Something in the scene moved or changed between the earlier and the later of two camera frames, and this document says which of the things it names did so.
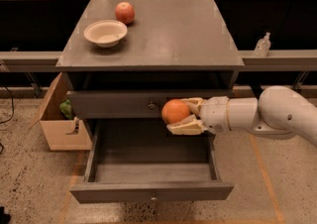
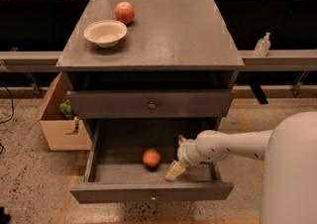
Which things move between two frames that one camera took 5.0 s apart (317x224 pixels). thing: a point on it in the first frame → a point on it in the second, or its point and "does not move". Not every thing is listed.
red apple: (125, 12) does not move
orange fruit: (174, 111) → (151, 158)
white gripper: (215, 113) → (185, 154)
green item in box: (66, 108) does not move
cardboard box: (63, 134) does not move
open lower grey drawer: (140, 161) does not move
